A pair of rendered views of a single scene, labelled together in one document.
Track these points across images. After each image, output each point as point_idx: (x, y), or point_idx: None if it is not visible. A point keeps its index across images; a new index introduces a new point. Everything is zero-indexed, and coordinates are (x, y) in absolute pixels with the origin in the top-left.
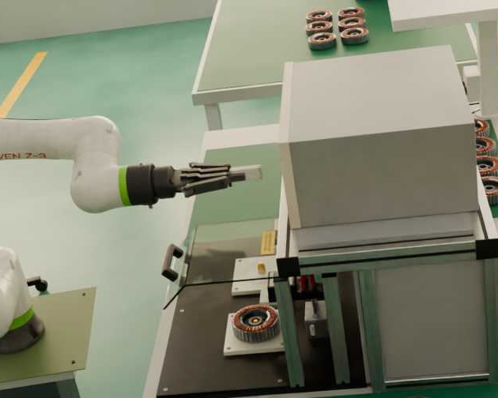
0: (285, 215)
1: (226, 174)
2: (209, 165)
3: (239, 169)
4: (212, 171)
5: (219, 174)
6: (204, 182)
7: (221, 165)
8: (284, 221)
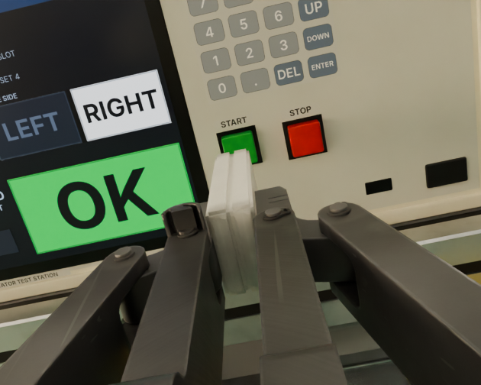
0: (404, 233)
1: (283, 215)
2: (64, 342)
3: (244, 182)
4: (199, 305)
5: (276, 242)
6: (463, 278)
7: (123, 271)
8: (450, 225)
